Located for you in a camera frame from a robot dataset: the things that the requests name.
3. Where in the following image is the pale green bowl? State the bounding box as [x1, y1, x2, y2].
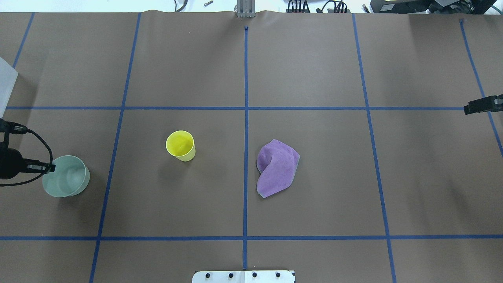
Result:
[42, 155, 90, 198]

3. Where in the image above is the purple microfiber cloth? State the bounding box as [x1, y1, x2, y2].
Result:
[256, 139, 300, 198]

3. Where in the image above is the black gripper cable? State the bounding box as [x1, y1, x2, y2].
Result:
[0, 119, 53, 187]

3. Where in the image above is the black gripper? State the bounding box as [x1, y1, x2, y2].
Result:
[0, 148, 56, 180]

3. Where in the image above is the grey metal camera post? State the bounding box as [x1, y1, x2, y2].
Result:
[234, 0, 256, 18]

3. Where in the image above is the black power strip with plugs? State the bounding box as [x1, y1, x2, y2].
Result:
[285, 0, 350, 14]

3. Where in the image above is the yellow plastic cup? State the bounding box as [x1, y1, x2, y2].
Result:
[165, 130, 196, 162]

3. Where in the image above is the black equipment on back table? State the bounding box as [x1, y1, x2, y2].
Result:
[370, 0, 496, 15]

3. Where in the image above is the translucent plastic storage box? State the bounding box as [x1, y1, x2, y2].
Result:
[0, 58, 18, 118]

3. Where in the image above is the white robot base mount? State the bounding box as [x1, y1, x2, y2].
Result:
[192, 270, 296, 283]

